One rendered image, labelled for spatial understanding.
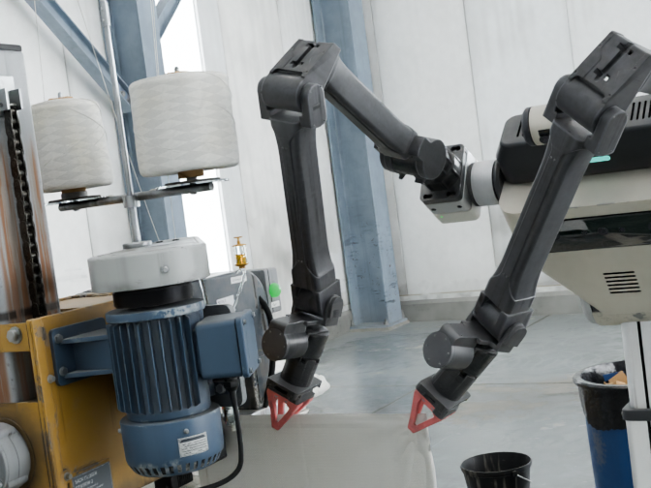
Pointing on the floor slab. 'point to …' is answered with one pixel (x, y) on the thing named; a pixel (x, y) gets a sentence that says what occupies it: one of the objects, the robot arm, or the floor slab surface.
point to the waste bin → (605, 423)
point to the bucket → (497, 470)
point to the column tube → (17, 303)
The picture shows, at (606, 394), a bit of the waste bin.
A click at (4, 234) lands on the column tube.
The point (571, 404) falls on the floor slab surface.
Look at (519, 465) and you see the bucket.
